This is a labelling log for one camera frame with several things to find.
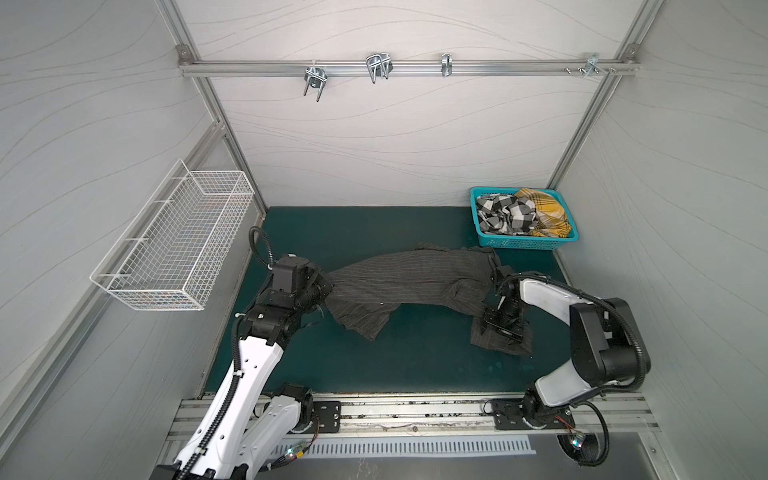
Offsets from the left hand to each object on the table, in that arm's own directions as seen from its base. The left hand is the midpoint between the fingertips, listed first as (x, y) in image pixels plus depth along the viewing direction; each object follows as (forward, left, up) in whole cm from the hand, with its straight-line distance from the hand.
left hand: (337, 270), depth 76 cm
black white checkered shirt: (+35, -55, -14) cm, 66 cm away
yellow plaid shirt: (+32, -70, -13) cm, 78 cm away
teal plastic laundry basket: (+25, -58, -18) cm, 66 cm away
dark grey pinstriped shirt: (+9, -36, -18) cm, 41 cm away
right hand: (-5, -46, -22) cm, 52 cm away
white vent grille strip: (-35, -20, -23) cm, 47 cm away
